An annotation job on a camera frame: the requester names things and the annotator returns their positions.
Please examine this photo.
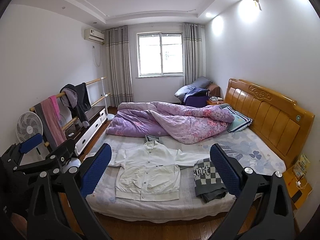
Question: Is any grey white checkered cardigan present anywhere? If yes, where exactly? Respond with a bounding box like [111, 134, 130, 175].
[193, 158, 228, 203]

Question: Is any wooden clothes rack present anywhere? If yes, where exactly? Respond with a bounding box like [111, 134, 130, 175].
[29, 76, 111, 148]

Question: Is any white standing fan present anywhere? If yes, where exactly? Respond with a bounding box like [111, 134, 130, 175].
[16, 111, 43, 142]

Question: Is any white fuzzy bed blanket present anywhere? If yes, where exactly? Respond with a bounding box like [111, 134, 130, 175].
[86, 134, 261, 224]

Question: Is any near wooden bedside table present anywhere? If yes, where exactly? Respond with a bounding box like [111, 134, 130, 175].
[283, 153, 312, 210]

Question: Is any pink striped towel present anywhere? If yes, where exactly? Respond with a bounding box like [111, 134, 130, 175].
[34, 95, 66, 150]

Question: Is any white tv cabinet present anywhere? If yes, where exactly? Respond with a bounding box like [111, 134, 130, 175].
[65, 106, 107, 156]

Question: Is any black grey hanging jacket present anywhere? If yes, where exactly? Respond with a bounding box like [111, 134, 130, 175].
[60, 82, 91, 128]

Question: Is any floral bed sheet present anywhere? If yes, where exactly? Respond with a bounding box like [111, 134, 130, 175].
[199, 127, 286, 177]

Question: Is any wooden bed headboard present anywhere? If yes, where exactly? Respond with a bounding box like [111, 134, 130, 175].
[225, 79, 315, 167]

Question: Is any blue striped pillow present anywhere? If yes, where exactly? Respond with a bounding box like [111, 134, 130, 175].
[224, 106, 253, 133]

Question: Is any white jacket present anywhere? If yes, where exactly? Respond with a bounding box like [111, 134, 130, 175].
[108, 141, 209, 202]

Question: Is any purple floral duvet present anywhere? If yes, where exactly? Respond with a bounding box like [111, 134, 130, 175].
[106, 101, 234, 144]

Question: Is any grey garment under duvet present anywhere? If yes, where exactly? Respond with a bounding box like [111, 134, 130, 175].
[145, 134, 163, 144]

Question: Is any left grey curtain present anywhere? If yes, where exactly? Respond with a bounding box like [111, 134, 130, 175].
[105, 26, 133, 107]

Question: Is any grey curtain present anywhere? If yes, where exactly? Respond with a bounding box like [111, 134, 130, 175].
[105, 26, 133, 107]
[182, 23, 204, 85]

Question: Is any wooden nightstand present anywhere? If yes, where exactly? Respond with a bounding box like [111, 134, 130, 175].
[207, 96, 224, 105]

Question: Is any chair with purple bedding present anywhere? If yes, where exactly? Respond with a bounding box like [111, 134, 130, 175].
[175, 76, 222, 108]

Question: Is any window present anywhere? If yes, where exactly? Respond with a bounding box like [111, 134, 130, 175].
[137, 32, 184, 77]

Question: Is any right grey curtain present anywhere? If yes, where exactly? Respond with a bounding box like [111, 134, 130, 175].
[182, 23, 204, 85]

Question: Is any white wall air conditioner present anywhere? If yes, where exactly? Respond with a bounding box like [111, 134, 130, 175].
[84, 29, 105, 44]

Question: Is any wall ornament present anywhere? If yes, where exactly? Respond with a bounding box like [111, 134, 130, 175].
[253, 0, 262, 11]

